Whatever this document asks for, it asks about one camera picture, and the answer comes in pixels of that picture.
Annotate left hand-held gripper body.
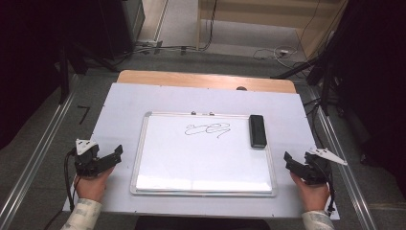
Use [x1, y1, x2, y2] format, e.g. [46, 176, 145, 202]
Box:
[74, 138, 107, 177]

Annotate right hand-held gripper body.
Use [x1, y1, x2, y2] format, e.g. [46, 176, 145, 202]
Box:
[302, 147, 349, 186]

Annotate black whiteboard eraser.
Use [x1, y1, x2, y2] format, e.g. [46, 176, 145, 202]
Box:
[248, 114, 268, 150]

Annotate white whiteboard with metal frame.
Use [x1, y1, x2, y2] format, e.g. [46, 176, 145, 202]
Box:
[129, 110, 279, 197]

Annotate person's right hand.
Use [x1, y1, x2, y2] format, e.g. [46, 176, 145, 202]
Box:
[289, 172, 331, 213]

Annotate person's left hand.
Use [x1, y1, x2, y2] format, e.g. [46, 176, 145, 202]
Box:
[74, 166, 116, 204]

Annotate white table cover panel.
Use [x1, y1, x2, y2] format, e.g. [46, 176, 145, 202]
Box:
[62, 81, 341, 221]

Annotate black metal stand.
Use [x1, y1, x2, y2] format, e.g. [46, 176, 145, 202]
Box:
[269, 18, 348, 118]
[54, 41, 121, 106]

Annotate wooden table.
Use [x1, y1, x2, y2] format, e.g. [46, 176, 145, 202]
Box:
[116, 69, 298, 95]

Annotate grey power strip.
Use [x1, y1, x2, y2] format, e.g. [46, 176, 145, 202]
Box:
[135, 38, 164, 55]

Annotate black cabinet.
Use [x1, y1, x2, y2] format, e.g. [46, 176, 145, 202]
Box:
[68, 0, 147, 61]

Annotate light wooden shelf unit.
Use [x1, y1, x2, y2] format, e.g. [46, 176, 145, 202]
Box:
[194, 0, 349, 58]

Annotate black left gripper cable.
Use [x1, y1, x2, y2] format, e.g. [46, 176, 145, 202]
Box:
[62, 149, 80, 213]

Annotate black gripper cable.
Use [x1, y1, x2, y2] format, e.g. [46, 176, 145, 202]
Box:
[62, 149, 80, 213]
[314, 157, 337, 216]

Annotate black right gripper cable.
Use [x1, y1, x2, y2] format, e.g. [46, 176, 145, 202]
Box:
[314, 157, 337, 216]

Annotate metal floor rail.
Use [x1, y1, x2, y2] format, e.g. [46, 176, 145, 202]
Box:
[307, 83, 379, 230]
[0, 76, 80, 230]

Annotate white floor cable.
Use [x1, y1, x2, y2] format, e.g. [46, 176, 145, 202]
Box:
[252, 44, 300, 69]

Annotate black floor cables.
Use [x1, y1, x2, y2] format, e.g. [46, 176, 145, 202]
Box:
[113, 0, 219, 66]

